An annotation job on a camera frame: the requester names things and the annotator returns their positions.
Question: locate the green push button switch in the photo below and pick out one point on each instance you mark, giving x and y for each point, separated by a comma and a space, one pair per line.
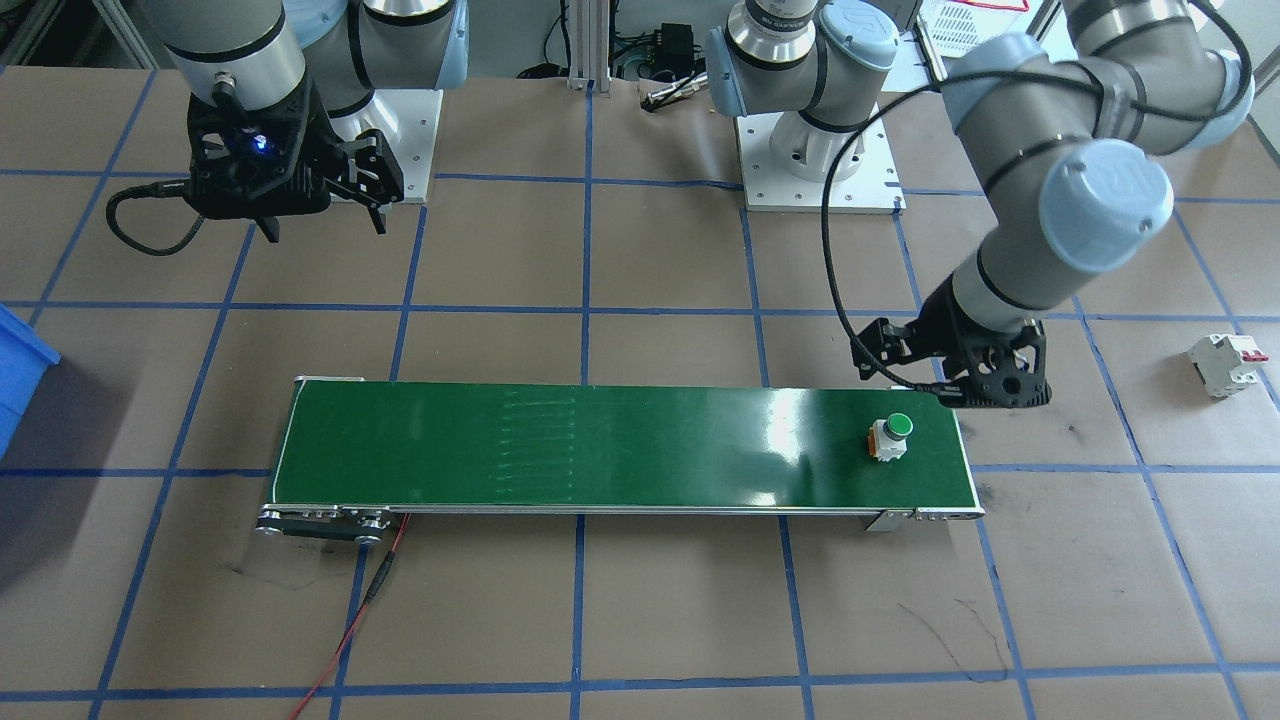
890, 440

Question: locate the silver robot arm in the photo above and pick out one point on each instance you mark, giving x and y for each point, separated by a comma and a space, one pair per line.
240, 50
1100, 190

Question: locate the white red circuit breaker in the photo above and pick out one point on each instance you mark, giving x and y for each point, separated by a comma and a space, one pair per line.
1225, 365

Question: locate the blue plastic bin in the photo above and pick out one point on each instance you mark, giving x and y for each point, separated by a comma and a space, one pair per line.
20, 380

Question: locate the green conveyor belt unit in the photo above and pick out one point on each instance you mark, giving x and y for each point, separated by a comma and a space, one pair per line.
600, 450

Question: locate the white mesh basket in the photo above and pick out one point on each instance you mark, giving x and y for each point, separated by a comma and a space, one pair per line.
970, 25

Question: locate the silver metal tool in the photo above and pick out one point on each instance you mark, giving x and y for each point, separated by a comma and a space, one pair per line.
678, 94

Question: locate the black power adapter block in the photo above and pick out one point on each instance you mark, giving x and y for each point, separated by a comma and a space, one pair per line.
676, 45

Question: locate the white square base plate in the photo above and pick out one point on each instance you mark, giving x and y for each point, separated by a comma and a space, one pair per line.
415, 150
870, 190

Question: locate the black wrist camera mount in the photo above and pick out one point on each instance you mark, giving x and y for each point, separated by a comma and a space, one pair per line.
1010, 385
205, 187

